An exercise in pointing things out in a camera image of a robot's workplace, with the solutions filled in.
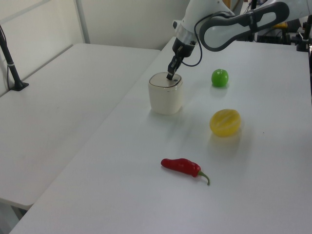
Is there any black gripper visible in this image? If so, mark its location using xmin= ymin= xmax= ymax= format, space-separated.
xmin=166 ymin=38 xmax=196 ymax=80

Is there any cream garbage bin lid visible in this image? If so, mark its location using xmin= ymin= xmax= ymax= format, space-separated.
xmin=149 ymin=72 xmax=184 ymax=92

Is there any cream plastic garbage bin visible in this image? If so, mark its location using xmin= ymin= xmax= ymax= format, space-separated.
xmin=148 ymin=72 xmax=184 ymax=116

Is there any green toy apple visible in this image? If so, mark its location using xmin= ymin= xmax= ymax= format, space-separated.
xmin=211 ymin=69 xmax=230 ymax=88

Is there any yellow striped toy melon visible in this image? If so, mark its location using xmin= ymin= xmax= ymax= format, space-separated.
xmin=209 ymin=108 xmax=242 ymax=137

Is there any red toy chili pepper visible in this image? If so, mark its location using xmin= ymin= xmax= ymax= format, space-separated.
xmin=160 ymin=158 xmax=211 ymax=186

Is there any dark background equipment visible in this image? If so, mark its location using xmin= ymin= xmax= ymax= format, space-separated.
xmin=253 ymin=23 xmax=297 ymax=46

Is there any white adjoining table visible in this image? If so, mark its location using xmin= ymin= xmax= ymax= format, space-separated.
xmin=0 ymin=43 xmax=162 ymax=211

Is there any black pole with foot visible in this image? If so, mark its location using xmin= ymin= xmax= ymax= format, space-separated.
xmin=0 ymin=24 xmax=30 ymax=92

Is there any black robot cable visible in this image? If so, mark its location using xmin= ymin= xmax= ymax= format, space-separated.
xmin=181 ymin=12 xmax=234 ymax=67

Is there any black camera stand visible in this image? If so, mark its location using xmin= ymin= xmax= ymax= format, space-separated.
xmin=295 ymin=21 xmax=312 ymax=52

